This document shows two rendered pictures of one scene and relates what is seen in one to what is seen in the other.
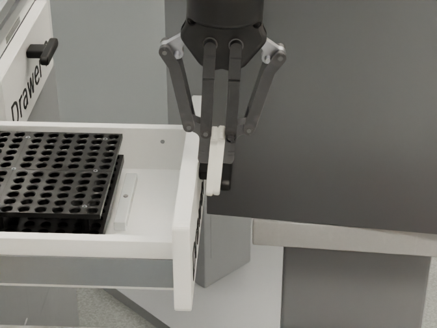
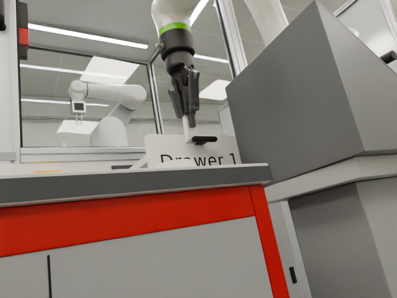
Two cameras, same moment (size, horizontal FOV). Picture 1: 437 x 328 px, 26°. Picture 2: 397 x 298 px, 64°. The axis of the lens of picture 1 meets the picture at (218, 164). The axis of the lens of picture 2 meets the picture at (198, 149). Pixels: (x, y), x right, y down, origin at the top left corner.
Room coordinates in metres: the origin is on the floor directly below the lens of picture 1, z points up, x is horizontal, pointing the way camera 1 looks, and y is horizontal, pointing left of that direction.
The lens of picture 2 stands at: (0.42, -0.62, 0.67)
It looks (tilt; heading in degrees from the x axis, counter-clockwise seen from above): 15 degrees up; 53
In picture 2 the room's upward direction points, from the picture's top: 11 degrees counter-clockwise
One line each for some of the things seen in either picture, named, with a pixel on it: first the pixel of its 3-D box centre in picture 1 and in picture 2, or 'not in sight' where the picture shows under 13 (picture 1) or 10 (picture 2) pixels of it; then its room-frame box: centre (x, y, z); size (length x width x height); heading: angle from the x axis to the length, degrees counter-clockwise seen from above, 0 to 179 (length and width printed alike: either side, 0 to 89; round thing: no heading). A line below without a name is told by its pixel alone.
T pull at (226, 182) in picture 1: (215, 169); (202, 141); (0.90, 0.00, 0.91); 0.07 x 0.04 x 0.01; 177
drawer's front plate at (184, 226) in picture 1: (192, 193); (199, 155); (0.91, 0.03, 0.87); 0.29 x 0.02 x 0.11; 177
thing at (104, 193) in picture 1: (103, 173); not in sight; (0.91, 0.13, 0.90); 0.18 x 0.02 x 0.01; 177
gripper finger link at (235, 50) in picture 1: (233, 86); (187, 94); (0.87, -0.02, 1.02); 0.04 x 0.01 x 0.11; 179
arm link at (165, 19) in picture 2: not in sight; (172, 14); (0.87, -0.02, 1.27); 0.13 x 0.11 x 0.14; 82
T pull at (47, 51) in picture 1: (40, 51); not in sight; (1.23, 0.25, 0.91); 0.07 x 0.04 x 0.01; 177
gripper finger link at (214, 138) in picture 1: (211, 161); (189, 130); (0.87, 0.01, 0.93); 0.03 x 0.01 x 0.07; 179
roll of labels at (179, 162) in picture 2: not in sight; (176, 175); (0.71, -0.15, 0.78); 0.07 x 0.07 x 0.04
